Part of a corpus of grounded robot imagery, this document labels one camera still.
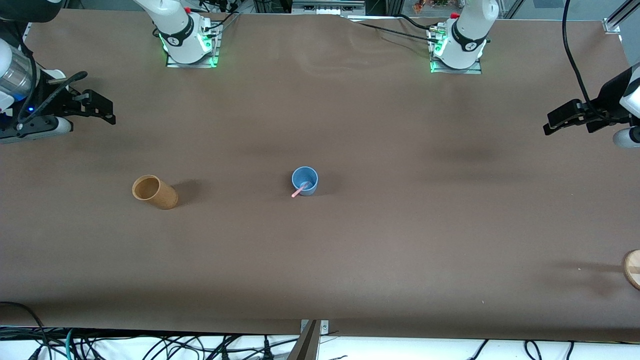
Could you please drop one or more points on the aluminium frame profile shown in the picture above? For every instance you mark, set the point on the aluminium frame profile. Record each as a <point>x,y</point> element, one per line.
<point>612,25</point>

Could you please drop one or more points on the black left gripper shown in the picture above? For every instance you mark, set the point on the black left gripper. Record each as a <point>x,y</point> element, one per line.
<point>607,103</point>

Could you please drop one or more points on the grey network switch box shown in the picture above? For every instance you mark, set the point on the grey network switch box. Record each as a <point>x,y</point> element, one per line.
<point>325,7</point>

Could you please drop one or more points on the round wooden disc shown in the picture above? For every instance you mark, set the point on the round wooden disc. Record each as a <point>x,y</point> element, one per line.
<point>634,270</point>

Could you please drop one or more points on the grey metal beam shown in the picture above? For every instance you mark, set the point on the grey metal beam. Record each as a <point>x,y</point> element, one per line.
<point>305,347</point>

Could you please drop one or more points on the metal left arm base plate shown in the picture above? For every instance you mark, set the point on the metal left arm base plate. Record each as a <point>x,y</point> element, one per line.
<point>455,71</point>

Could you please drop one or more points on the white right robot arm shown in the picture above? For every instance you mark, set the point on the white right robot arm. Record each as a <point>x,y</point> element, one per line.
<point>175,22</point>

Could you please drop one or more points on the silver table edge bracket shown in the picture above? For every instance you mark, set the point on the silver table edge bracket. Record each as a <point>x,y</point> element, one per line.
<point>325,327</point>

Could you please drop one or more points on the pink chopstick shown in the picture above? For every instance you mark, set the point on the pink chopstick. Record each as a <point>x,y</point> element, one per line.
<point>297,192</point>

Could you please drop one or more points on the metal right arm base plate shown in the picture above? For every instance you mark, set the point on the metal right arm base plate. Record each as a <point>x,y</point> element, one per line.
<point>192,65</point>

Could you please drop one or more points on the brown cardboard cup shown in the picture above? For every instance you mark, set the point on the brown cardboard cup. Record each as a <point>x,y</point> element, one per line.
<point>165,196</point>

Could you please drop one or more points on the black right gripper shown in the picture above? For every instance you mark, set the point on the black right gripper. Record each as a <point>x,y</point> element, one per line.
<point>51,98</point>

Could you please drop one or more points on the blue plastic cup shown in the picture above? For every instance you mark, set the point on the blue plastic cup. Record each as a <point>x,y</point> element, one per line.
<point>300,176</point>

